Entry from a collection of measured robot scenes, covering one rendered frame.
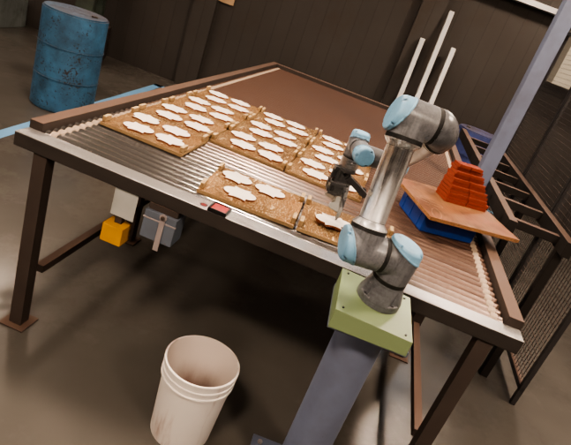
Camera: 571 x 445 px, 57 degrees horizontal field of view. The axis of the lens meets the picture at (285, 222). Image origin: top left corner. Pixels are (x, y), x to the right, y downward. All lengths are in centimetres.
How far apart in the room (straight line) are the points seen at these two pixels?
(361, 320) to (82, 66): 421
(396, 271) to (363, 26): 603
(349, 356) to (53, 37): 423
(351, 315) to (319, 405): 44
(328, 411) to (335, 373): 16
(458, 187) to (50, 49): 384
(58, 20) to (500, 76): 533
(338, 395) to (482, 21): 627
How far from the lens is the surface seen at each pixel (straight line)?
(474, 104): 770
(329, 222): 217
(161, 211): 209
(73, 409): 240
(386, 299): 173
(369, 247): 162
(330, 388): 192
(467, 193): 290
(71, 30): 528
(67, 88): 540
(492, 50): 766
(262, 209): 212
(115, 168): 217
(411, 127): 160
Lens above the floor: 175
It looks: 23 degrees down
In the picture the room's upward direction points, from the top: 20 degrees clockwise
